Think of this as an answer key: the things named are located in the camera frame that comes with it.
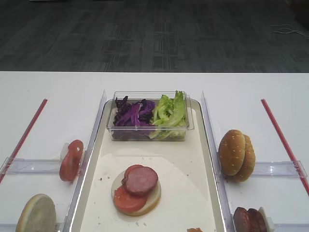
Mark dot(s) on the sesame bun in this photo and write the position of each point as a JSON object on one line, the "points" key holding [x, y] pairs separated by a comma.
{"points": [[232, 152], [248, 163]]}

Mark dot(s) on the green lettuce leaves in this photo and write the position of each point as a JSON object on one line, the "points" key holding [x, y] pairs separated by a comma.
{"points": [[169, 113]]}

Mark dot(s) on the upright tomato slice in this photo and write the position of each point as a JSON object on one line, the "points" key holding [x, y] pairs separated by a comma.
{"points": [[76, 148], [70, 166]]}

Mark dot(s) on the rear upright sausage slice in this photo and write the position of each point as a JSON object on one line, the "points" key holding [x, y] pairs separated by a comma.
{"points": [[257, 223]]}

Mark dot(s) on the front sesame bun top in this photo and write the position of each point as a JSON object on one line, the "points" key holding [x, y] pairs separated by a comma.
{"points": [[232, 152]]}

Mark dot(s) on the upright sausage slice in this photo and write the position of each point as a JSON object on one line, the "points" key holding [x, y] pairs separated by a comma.
{"points": [[257, 223], [242, 220]]}

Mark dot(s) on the white rectangular metal tray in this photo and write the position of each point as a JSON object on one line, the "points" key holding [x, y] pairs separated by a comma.
{"points": [[189, 196]]}

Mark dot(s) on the front upright tomato slice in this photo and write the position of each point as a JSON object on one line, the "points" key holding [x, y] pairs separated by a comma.
{"points": [[70, 166]]}

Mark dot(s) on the tomato slice on bun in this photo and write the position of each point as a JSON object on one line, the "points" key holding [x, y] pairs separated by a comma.
{"points": [[127, 202]]}

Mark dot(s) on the front upright sausage slice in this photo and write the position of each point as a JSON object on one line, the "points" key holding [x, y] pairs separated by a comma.
{"points": [[242, 220]]}

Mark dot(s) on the clear plastic salad container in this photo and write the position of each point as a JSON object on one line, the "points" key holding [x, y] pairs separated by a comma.
{"points": [[142, 133]]}

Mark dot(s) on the right red strip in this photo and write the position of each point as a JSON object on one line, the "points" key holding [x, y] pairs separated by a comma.
{"points": [[284, 142]]}

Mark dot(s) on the white pusher behind sausage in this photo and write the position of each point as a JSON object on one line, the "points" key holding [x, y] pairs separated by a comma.
{"points": [[265, 216]]}

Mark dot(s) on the lower meat patty slice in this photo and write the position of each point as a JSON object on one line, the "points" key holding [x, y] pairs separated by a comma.
{"points": [[128, 170]]}

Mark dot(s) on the rear sesame bun top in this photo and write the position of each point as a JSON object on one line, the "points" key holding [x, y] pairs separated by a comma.
{"points": [[248, 163]]}

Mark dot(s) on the upper right clear track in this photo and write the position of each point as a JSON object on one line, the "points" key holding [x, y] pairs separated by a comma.
{"points": [[288, 169]]}

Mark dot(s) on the rear upright tomato slice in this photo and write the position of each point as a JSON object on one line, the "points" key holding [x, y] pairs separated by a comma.
{"points": [[76, 148]]}

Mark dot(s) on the white pusher behind tomato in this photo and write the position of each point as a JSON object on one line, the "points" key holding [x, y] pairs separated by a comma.
{"points": [[63, 151]]}

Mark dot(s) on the clear track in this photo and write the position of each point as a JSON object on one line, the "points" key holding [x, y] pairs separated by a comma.
{"points": [[288, 169], [286, 227], [32, 166]]}

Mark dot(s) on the lower right clear track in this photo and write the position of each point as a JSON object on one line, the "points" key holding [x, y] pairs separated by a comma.
{"points": [[286, 227]]}

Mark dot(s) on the meat patty slice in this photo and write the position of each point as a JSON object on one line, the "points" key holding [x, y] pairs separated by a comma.
{"points": [[141, 181], [128, 170]]}

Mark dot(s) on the red strip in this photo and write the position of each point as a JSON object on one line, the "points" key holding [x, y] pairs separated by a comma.
{"points": [[284, 142], [24, 137]]}

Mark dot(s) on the left red strip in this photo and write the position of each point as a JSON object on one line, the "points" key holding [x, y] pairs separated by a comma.
{"points": [[24, 137]]}

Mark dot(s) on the bottom bun on tray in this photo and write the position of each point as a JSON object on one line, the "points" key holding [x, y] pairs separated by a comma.
{"points": [[153, 197]]}

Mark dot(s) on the upright bun bottom slice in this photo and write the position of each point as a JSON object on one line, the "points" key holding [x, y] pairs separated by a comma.
{"points": [[38, 215]]}

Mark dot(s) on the purple cabbage shreds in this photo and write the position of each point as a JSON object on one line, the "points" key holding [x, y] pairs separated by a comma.
{"points": [[137, 114]]}

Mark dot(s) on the left long clear rail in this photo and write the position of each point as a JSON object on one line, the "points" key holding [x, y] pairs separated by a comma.
{"points": [[93, 137]]}

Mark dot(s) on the upper left clear track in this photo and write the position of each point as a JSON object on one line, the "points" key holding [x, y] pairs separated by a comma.
{"points": [[32, 166]]}

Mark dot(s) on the top meat patty slice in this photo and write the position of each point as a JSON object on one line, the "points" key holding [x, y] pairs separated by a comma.
{"points": [[141, 181]]}

